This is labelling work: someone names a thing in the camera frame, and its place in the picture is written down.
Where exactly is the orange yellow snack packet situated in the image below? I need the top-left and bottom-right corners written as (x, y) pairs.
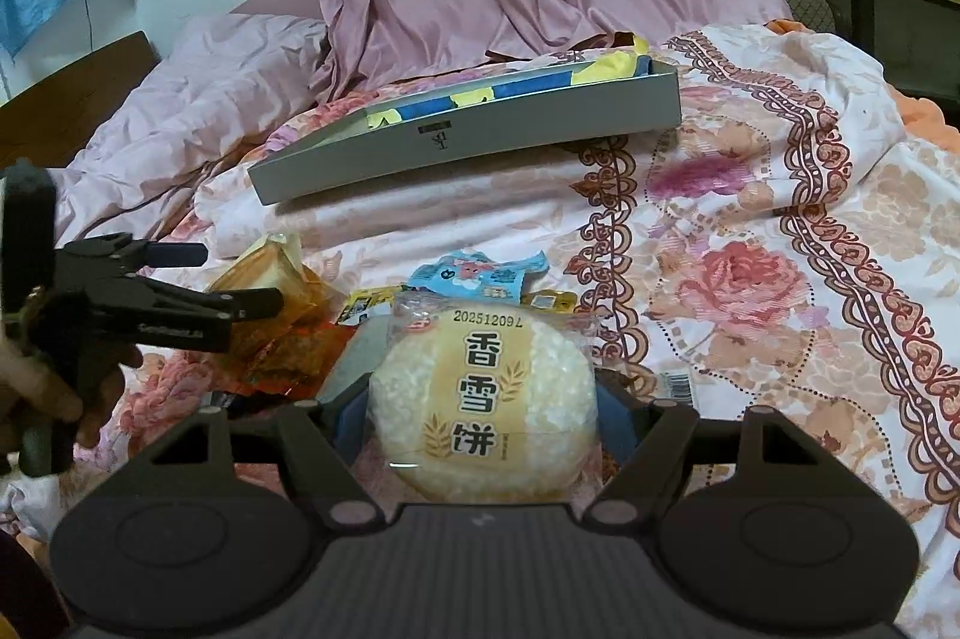
top-left (208, 233), bottom-right (355, 400)

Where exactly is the round rice cracker packet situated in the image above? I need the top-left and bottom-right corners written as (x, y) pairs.
top-left (370, 291), bottom-right (599, 504)

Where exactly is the light blue snack packet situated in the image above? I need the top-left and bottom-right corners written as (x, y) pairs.
top-left (405, 251), bottom-right (550, 304)

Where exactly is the person's left hand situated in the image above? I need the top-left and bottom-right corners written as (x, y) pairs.
top-left (2, 338), bottom-right (143, 455)

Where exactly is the wooden headboard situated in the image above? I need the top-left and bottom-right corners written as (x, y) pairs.
top-left (0, 31), bottom-right (160, 168)

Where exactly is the pale pink duvet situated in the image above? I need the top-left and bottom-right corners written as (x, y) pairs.
top-left (50, 13), bottom-right (325, 244)

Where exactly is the floral quilt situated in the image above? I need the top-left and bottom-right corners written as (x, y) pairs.
top-left (2, 26), bottom-right (958, 637)

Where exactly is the grey cardboard box tray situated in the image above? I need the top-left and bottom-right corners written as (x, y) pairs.
top-left (249, 57), bottom-right (682, 205)

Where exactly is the blue yellow cartoon bag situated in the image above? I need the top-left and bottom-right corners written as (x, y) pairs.
top-left (364, 36), bottom-right (654, 130)

